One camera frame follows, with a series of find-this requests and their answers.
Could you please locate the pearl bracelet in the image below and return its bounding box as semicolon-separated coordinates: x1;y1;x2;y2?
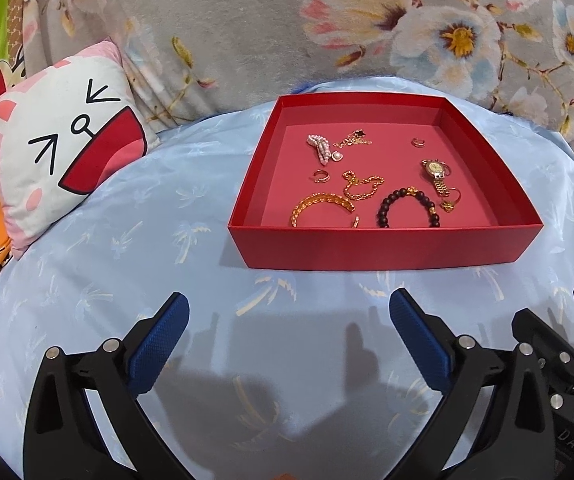
306;133;344;165

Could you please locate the black bead bracelet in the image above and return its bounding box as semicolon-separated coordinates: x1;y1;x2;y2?
376;186;441;229

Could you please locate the gold wrist watch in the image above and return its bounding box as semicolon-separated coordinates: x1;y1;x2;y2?
421;159;452;197

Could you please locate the gold ring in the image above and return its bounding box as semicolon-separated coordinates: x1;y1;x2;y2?
438;186;464;214

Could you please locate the thin gold clover chain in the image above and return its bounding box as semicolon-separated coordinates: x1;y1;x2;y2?
333;128;374;150

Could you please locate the gold chunky chain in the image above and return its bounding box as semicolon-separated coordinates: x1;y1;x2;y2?
341;169;386;206

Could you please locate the grey floral blanket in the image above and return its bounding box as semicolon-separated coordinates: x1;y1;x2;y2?
23;0;574;151

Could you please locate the small gold hoop earring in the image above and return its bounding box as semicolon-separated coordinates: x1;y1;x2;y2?
412;138;426;148

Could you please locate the gold bangle bracelet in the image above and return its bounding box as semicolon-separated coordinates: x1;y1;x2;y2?
290;192;358;229

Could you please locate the white pink cat pillow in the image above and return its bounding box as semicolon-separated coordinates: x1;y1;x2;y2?
0;40;160;258

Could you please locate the red jewelry box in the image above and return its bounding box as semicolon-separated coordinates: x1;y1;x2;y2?
228;92;543;271

